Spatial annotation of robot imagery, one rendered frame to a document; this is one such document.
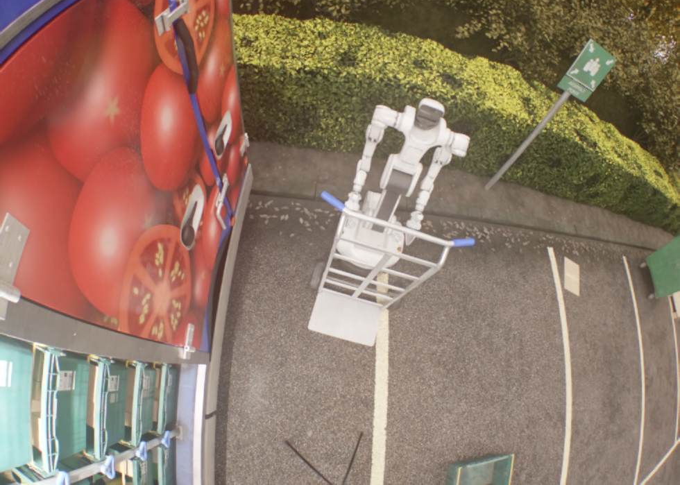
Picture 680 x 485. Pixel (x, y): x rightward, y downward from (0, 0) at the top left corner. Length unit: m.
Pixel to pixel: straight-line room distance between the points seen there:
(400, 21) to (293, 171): 2.78
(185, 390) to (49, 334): 1.24
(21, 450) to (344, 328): 2.21
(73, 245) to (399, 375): 2.32
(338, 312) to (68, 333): 2.04
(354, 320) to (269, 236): 1.05
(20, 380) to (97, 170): 0.59
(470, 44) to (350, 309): 4.13
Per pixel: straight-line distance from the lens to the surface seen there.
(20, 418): 0.96
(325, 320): 2.37
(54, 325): 0.72
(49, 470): 1.06
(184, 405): 1.85
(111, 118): 0.80
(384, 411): 2.47
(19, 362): 0.91
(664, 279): 6.19
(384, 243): 2.33
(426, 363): 2.58
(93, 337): 0.84
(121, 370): 1.29
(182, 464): 1.96
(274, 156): 2.98
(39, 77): 0.64
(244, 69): 2.59
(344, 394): 2.38
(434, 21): 4.68
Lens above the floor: 2.34
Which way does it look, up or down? 62 degrees down
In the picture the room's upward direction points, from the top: 18 degrees clockwise
